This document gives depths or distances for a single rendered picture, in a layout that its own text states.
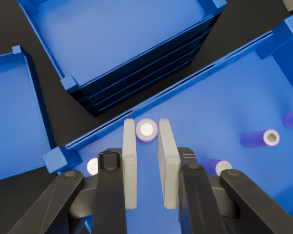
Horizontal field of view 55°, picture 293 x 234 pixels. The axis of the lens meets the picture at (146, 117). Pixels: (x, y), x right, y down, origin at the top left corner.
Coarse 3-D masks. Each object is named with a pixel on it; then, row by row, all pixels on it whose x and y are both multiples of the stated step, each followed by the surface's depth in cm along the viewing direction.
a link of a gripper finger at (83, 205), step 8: (88, 176) 14; (96, 176) 14; (88, 184) 13; (80, 192) 13; (88, 192) 13; (80, 200) 13; (88, 200) 13; (72, 208) 13; (80, 208) 13; (88, 208) 13; (72, 216) 13; (80, 216) 13
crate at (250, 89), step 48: (240, 48) 31; (288, 48) 33; (192, 96) 36; (240, 96) 36; (288, 96) 36; (96, 144) 34; (192, 144) 35; (240, 144) 35; (288, 144) 35; (144, 192) 34; (288, 192) 34
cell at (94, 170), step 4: (92, 160) 28; (96, 160) 28; (88, 164) 28; (92, 164) 28; (96, 164) 28; (88, 168) 27; (92, 168) 27; (96, 168) 27; (88, 172) 27; (92, 172) 27; (96, 172) 27
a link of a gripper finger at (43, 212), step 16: (64, 176) 13; (80, 176) 13; (48, 192) 12; (64, 192) 12; (32, 208) 11; (48, 208) 11; (64, 208) 11; (16, 224) 10; (32, 224) 10; (48, 224) 10; (64, 224) 11; (80, 224) 13
